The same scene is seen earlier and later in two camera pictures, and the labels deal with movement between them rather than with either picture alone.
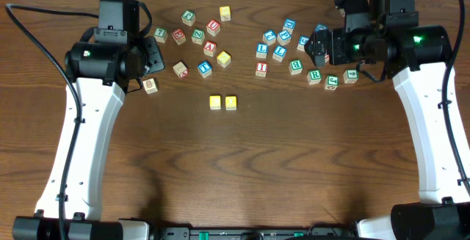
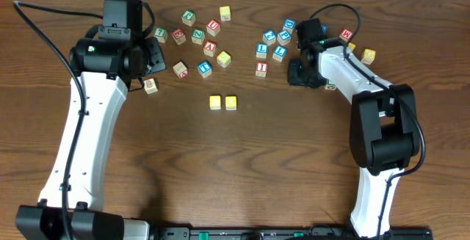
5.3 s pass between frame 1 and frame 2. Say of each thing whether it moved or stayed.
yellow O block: stayed
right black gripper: moved
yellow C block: stayed
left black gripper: stayed
